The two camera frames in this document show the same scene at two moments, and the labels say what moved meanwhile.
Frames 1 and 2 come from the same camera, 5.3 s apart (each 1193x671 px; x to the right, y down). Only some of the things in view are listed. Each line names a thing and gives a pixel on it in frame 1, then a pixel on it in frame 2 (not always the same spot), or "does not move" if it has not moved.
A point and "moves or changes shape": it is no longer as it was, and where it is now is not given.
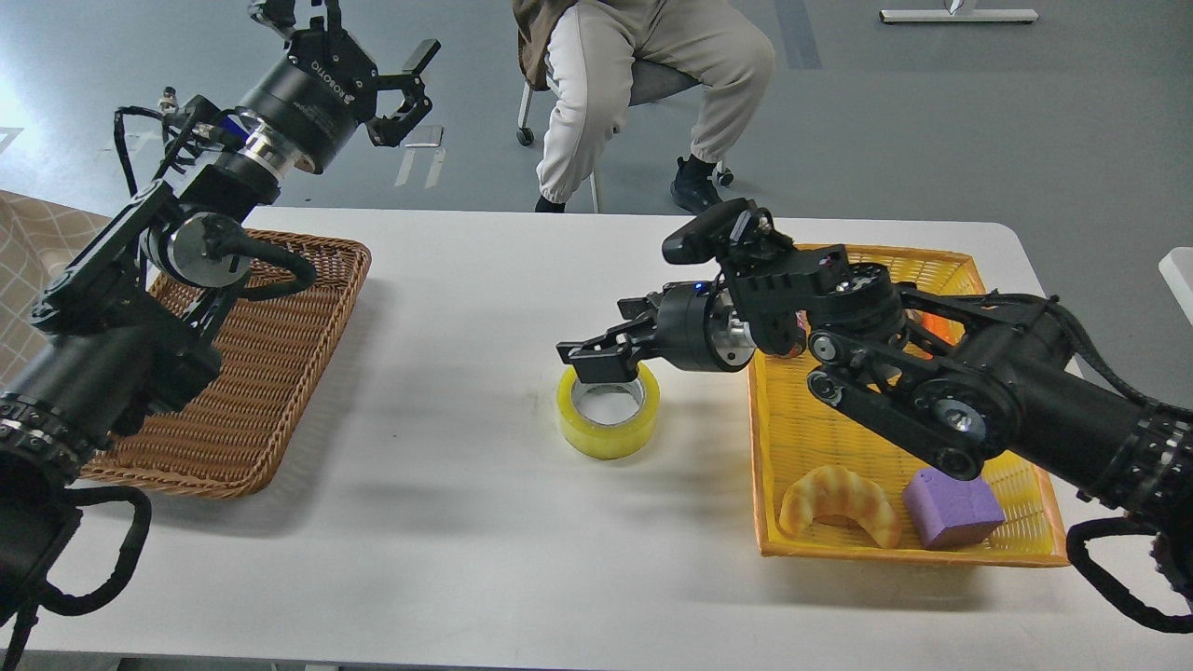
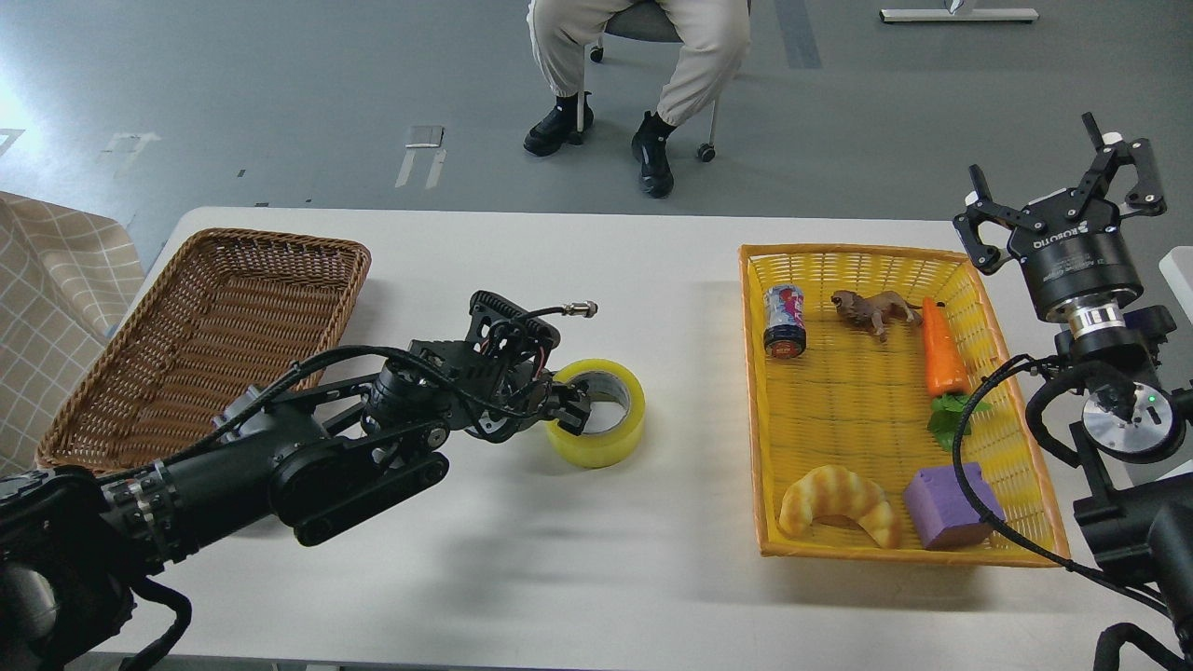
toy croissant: [828, 491] does not move
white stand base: [959, 16] does not move
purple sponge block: [949, 512] does not move
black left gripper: [322, 86] -> [507, 395]
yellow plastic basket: [826, 483] does not move
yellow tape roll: [608, 442] moves or changes shape
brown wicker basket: [226, 442] does not move
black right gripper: [697, 327] -> [1071, 247]
